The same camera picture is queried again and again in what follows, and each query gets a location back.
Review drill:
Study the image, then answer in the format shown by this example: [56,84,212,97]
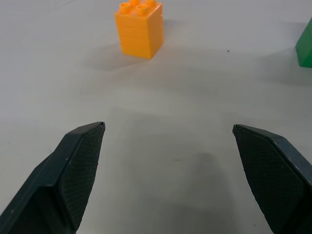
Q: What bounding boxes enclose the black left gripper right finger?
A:
[232,124,312,234]

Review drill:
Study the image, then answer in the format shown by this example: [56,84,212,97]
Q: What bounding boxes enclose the yellow toy building block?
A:
[114,0,164,59]

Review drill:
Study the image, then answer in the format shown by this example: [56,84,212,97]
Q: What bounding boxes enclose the green toy brick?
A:
[295,18,312,68]

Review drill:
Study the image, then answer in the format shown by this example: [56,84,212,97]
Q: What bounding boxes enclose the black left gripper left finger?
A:
[0,121,106,234]

